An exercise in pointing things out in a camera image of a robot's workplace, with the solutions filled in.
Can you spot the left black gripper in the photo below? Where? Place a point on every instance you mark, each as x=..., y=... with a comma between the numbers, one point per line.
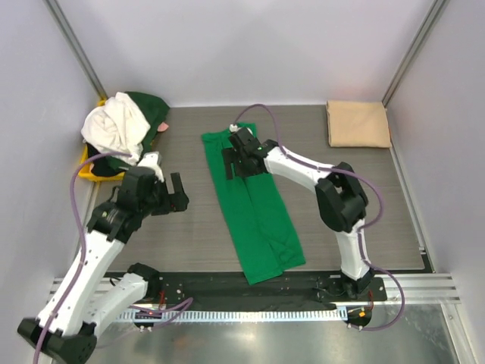
x=175, y=202

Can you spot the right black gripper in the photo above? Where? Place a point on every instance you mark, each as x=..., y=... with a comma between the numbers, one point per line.
x=230, y=155

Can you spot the bright green t-shirt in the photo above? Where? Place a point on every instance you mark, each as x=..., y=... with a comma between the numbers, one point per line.
x=263, y=234

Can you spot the yellow plastic bin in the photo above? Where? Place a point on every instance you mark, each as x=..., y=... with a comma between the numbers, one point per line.
x=85, y=170

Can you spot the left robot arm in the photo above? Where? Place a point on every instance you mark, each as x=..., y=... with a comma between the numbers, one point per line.
x=68, y=328

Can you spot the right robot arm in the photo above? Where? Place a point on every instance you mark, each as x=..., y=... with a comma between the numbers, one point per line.
x=341, y=199

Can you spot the pink garment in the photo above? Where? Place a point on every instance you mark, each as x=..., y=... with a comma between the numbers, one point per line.
x=162, y=127

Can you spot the dark green t-shirt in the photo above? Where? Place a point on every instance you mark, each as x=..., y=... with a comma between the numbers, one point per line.
x=156, y=111

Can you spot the white t-shirt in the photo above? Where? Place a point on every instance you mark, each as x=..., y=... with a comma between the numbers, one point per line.
x=137, y=128

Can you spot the folded beige t-shirt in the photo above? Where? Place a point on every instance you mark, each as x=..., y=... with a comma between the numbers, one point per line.
x=357, y=124

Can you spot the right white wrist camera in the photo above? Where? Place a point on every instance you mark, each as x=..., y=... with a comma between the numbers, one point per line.
x=233, y=128

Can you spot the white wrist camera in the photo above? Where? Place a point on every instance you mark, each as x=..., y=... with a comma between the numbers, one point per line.
x=233, y=128
x=148, y=166

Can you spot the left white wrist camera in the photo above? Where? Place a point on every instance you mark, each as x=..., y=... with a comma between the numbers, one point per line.
x=148, y=166

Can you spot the white slotted cable duct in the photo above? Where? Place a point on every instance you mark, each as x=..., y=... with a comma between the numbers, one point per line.
x=134, y=316

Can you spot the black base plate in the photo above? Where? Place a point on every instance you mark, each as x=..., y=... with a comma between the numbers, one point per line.
x=292, y=291

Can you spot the left aluminium frame post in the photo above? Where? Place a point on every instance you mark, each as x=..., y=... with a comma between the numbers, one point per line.
x=74, y=44

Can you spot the aluminium frame post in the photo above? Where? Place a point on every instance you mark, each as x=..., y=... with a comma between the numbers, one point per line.
x=74, y=44
x=425, y=29

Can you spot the aluminium front rail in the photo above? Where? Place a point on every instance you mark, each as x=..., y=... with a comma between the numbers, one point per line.
x=417, y=288

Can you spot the right aluminium frame post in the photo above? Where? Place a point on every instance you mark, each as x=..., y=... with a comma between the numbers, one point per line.
x=425, y=29

